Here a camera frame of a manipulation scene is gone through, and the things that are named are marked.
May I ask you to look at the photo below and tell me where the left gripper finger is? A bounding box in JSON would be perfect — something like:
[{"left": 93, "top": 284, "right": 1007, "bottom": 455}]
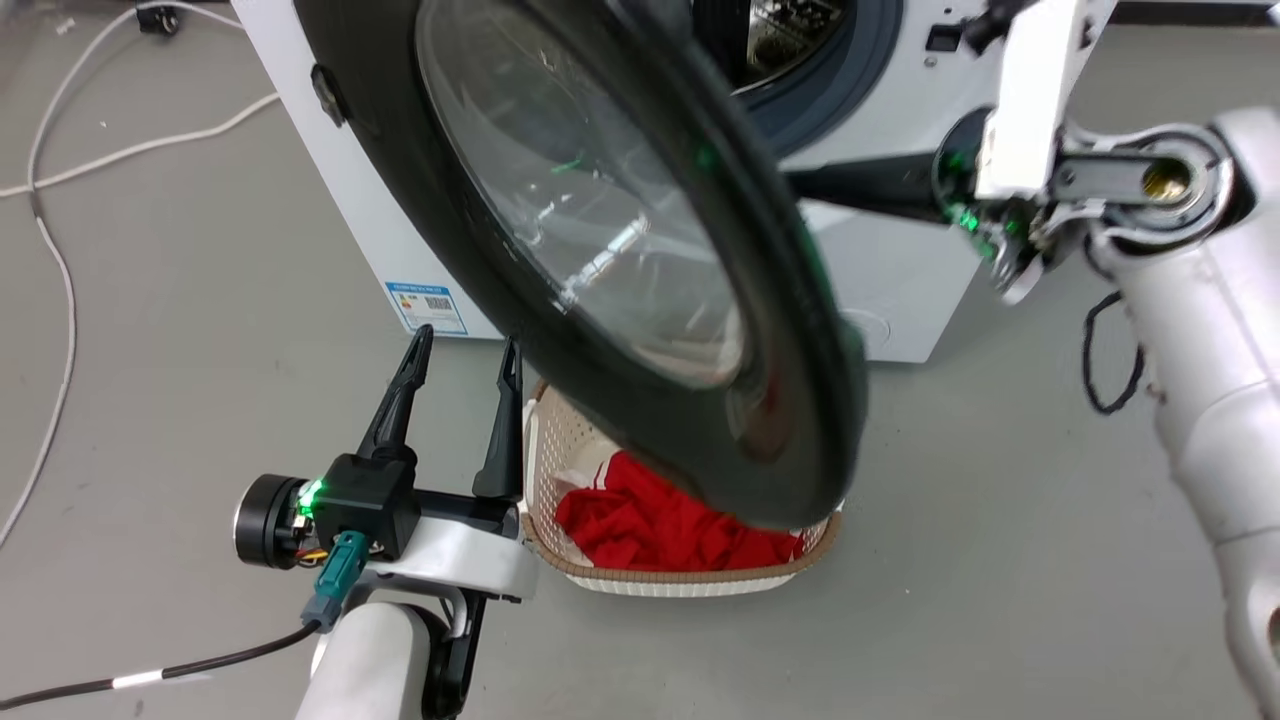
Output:
[
  {"left": 471, "top": 336, "right": 527, "bottom": 501},
  {"left": 356, "top": 322, "right": 436, "bottom": 467}
]

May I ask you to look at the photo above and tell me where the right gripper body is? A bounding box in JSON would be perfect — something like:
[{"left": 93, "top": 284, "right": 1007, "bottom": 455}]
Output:
[{"left": 933, "top": 0, "right": 1095, "bottom": 307}]

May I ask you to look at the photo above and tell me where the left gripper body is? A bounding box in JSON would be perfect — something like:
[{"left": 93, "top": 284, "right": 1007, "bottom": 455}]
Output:
[{"left": 233, "top": 453, "right": 542, "bottom": 604}]

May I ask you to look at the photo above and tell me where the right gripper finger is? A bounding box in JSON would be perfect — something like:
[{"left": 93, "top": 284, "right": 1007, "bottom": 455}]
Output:
[
  {"left": 963, "top": 0, "right": 1018, "bottom": 55},
  {"left": 784, "top": 156, "right": 943, "bottom": 223}
]

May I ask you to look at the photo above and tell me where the black round washing machine door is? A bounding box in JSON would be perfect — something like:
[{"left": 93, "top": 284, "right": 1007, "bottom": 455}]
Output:
[{"left": 292, "top": 0, "right": 869, "bottom": 532}]

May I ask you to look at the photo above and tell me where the white front-load washing machine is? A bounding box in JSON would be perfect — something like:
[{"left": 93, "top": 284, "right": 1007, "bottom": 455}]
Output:
[{"left": 230, "top": 0, "right": 1121, "bottom": 366}]

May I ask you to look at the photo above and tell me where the grey-blue rubber door gasket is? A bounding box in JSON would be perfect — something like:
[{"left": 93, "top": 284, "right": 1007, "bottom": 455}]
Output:
[{"left": 690, "top": 0, "right": 906, "bottom": 158}]

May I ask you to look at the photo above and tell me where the clear glass door window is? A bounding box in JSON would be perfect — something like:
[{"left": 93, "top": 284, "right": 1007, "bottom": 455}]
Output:
[{"left": 414, "top": 0, "right": 747, "bottom": 391}]

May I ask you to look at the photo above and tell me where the black door latch hook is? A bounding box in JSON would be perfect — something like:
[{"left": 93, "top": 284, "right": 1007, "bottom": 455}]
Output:
[{"left": 309, "top": 64, "right": 348, "bottom": 128}]

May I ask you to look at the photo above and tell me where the white perforated laundry basket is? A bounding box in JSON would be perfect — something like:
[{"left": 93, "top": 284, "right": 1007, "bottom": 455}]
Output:
[{"left": 519, "top": 383, "right": 847, "bottom": 600}]

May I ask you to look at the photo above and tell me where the blue white energy label sticker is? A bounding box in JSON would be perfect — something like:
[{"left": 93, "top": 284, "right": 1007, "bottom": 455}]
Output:
[{"left": 385, "top": 282, "right": 470, "bottom": 338}]

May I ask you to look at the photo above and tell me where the round white drain filter cover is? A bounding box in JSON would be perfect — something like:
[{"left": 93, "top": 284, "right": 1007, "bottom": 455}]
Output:
[{"left": 842, "top": 308, "right": 892, "bottom": 362}]

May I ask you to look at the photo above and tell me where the red cloth garment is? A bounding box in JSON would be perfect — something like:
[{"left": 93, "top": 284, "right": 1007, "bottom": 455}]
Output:
[{"left": 554, "top": 449, "right": 807, "bottom": 574}]

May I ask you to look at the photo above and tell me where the stainless steel washer drum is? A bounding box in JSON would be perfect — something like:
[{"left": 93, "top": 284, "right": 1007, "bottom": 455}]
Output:
[{"left": 742, "top": 0, "right": 853, "bottom": 93}]

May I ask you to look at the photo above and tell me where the teal cable connector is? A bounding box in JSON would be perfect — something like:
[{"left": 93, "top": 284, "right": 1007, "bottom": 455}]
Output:
[{"left": 302, "top": 530, "right": 370, "bottom": 632}]

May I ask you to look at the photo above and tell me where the black cable with white tag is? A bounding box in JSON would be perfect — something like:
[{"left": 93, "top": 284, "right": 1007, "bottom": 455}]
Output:
[{"left": 0, "top": 618, "right": 323, "bottom": 712}]

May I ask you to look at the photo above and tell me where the thin black looped cable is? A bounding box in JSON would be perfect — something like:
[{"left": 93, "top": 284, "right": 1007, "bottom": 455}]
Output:
[{"left": 1081, "top": 289, "right": 1147, "bottom": 417}]

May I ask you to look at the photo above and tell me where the grey white floor cable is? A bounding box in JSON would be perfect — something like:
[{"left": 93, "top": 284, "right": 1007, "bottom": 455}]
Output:
[{"left": 0, "top": 0, "right": 247, "bottom": 549}]

